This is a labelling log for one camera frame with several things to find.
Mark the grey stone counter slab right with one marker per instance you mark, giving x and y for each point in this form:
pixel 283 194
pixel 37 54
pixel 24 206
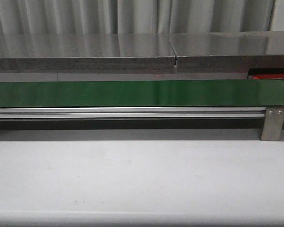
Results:
pixel 234 55

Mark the grey stone counter slab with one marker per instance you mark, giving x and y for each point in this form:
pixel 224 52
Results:
pixel 74 57
pixel 234 55

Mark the green conveyor belt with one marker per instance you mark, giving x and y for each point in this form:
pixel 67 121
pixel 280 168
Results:
pixel 259 92

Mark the red plastic tray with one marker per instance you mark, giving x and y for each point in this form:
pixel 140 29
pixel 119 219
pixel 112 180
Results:
pixel 268 76

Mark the white pleated curtain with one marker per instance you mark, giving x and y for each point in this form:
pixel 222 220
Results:
pixel 139 16

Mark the steel conveyor support bracket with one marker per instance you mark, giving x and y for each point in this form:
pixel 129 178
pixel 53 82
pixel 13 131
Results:
pixel 273 122

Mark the aluminium conveyor frame rail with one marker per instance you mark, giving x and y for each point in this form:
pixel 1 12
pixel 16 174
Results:
pixel 130 112

